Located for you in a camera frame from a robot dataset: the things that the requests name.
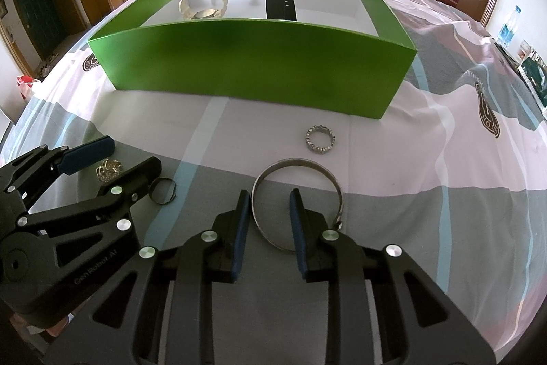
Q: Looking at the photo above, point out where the red and white paper bag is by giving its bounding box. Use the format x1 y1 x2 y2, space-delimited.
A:
16 75 37 101

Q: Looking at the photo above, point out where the silver bangle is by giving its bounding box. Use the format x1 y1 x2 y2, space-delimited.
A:
251 159 345 252

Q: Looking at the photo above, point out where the dark entrance door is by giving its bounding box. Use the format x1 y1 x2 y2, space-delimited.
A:
11 0 56 60

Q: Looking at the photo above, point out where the dark thin ring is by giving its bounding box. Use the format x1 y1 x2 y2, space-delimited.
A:
150 178 177 204

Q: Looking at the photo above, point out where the green cardboard box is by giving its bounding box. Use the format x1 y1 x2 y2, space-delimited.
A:
88 0 417 121

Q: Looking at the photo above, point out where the silver studded ring bracelet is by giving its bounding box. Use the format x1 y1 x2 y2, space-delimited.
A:
305 123 335 155

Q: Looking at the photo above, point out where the dark green packet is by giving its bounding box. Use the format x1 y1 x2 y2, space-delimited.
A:
519 56 547 109

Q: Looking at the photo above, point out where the checked printed tablecloth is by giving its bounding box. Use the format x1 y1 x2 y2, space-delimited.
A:
0 0 547 365

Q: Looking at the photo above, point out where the clear plastic water bottle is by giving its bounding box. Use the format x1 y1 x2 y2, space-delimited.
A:
497 5 523 48

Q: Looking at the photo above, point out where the small printed box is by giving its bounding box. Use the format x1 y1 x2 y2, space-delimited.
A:
516 40 535 64

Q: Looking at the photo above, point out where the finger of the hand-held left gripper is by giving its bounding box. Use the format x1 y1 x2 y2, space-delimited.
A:
0 136 115 237
43 190 251 365
19 157 163 267
289 188 498 365

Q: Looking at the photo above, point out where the gold jewelry piece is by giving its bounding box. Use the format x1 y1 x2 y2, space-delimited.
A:
95 160 122 183

